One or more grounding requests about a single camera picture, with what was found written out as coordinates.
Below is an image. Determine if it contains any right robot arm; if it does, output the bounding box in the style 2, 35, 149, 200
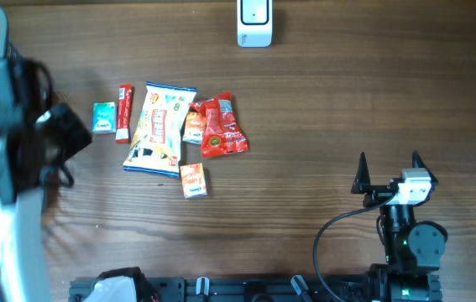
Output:
351, 152, 448, 302

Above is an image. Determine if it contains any red snack packet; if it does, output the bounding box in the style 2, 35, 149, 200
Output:
191, 91, 249, 158

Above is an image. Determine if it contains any white barcode scanner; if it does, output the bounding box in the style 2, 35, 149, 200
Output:
236, 0, 273, 48

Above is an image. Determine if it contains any small orange box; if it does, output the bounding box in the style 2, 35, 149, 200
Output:
182, 112, 207, 145
180, 163, 207, 199

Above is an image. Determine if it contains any large yellow snack bag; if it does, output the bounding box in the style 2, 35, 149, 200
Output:
123, 81, 197, 178

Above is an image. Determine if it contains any small orange box upper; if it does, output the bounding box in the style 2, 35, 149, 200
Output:
182, 112, 207, 145

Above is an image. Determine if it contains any small teal box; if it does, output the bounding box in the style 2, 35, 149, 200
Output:
92, 102, 117, 133

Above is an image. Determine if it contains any red stick packet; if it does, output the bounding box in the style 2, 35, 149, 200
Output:
115, 84, 133, 143

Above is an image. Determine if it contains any small orange box lower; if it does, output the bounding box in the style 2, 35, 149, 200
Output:
180, 163, 207, 199

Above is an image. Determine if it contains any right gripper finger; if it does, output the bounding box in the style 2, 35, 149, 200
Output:
351, 152, 371, 194
411, 150, 439, 185

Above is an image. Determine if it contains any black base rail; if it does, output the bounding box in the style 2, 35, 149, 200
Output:
68, 274, 443, 302

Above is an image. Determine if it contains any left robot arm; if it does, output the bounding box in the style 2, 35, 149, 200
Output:
0, 59, 92, 301

